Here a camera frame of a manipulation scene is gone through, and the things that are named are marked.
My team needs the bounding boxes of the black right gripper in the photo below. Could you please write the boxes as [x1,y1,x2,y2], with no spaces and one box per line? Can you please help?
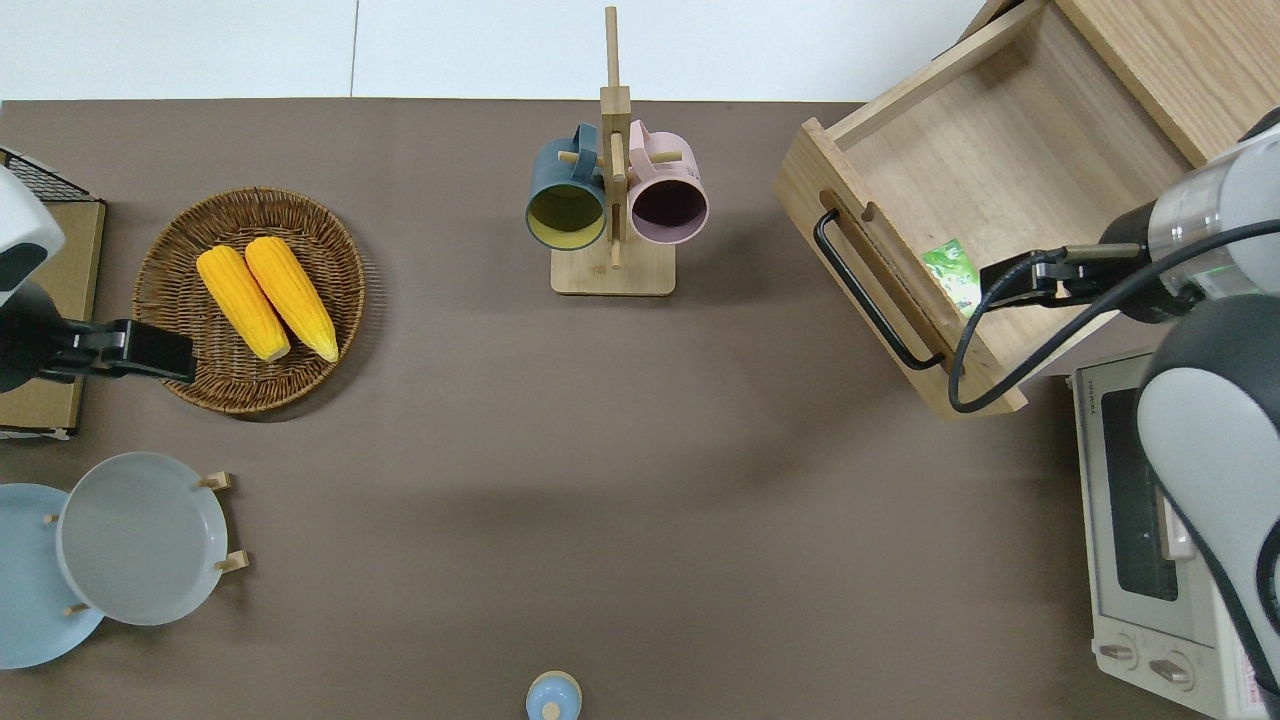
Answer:
[978,243,1151,307]

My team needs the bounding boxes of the yellow corn cob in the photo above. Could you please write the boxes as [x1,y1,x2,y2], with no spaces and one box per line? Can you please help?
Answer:
[196,245,292,363]
[245,236,340,363]

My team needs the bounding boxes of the wire and wood shelf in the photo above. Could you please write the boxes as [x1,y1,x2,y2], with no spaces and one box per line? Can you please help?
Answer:
[0,148,106,441]

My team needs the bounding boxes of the wooden drawer with black handle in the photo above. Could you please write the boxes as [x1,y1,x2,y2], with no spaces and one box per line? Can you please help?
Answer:
[775,0,1196,417]

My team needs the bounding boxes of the round wicker basket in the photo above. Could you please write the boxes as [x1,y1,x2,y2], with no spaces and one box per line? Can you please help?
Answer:
[132,187,367,415]

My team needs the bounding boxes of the wooden cabinet box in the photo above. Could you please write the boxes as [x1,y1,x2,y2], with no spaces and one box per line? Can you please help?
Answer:
[960,0,1280,167]

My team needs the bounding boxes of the light blue plate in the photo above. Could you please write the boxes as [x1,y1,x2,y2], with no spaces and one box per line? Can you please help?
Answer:
[0,483,106,669]

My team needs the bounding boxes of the small blue bell button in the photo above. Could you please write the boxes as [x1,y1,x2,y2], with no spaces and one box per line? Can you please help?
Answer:
[526,671,583,720]

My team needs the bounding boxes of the dark blue mug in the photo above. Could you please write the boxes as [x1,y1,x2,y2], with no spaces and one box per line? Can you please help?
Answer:
[525,123,609,251]

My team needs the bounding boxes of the green tea packet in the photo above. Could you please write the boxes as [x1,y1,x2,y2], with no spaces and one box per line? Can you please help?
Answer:
[920,238,987,319]

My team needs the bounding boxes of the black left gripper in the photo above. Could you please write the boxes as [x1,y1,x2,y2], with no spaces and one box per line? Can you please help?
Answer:
[45,320,197,383]

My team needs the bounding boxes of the wooden mug tree stand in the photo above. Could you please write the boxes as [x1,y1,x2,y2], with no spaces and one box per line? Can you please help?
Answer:
[550,5,686,297]

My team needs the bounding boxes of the grey plate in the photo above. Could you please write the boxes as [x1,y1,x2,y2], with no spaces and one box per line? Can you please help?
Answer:
[56,452,229,627]

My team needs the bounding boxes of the wooden plate rack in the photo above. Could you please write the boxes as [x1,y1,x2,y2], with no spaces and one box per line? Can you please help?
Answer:
[40,472,249,616]

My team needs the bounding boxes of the pink mug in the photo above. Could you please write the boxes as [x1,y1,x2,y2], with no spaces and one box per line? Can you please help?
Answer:
[627,120,711,246]

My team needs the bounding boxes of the white toaster oven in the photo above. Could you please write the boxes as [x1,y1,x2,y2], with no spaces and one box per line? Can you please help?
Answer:
[1070,350,1280,719]

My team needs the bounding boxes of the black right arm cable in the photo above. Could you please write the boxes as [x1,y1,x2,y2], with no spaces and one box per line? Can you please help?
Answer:
[948,218,1280,413]

